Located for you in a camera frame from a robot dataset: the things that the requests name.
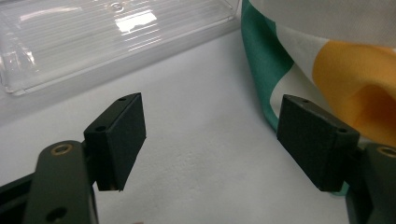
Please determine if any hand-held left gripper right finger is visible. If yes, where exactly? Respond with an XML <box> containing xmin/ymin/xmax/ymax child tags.
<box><xmin>276</xmin><ymin>94</ymin><xmax>361</xmax><ymax>192</ymax></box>

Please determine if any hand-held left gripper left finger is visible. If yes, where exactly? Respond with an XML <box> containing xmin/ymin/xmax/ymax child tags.
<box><xmin>83</xmin><ymin>91</ymin><xmax>148</xmax><ymax>192</ymax></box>

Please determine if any clear plastic container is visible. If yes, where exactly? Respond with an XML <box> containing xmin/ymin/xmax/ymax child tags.
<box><xmin>0</xmin><ymin>0</ymin><xmax>243</xmax><ymax>96</ymax></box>

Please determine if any white printed tote bag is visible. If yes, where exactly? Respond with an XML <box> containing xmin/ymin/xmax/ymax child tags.
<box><xmin>241</xmin><ymin>0</ymin><xmax>396</xmax><ymax>197</ymax></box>

